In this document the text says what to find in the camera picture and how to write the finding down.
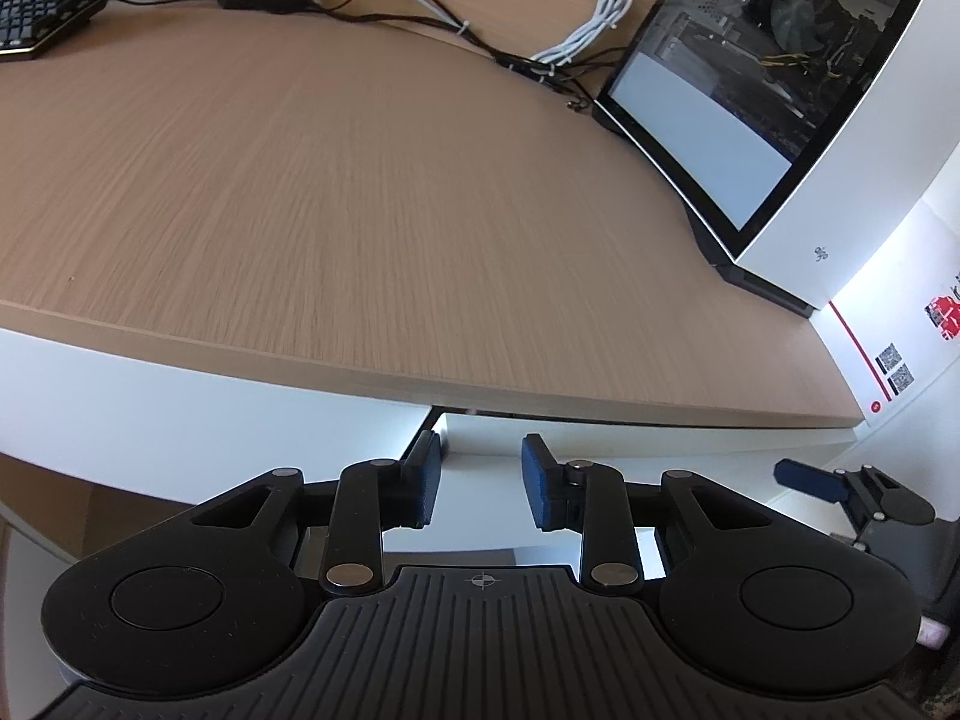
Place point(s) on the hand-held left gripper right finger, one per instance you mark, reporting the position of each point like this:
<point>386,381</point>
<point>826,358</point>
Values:
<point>536,484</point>

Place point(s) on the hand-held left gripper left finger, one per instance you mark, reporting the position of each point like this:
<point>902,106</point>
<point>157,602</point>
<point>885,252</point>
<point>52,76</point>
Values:
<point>424,480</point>

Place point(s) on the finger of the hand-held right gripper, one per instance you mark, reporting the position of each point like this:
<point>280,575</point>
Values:
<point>806,476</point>

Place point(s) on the white drawer with wooden inside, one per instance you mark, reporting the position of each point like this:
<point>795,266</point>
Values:
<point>675,442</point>

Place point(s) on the dark cloth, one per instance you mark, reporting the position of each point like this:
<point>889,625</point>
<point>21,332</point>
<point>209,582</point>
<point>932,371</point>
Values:
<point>941,577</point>

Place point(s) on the white cardboard box red stripe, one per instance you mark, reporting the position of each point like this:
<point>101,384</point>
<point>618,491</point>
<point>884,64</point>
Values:
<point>900,300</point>

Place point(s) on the white computer case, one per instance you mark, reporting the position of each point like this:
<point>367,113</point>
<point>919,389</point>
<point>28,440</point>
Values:
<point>862,187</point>

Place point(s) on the black keyboard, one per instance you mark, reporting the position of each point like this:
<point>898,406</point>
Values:
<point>37,19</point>

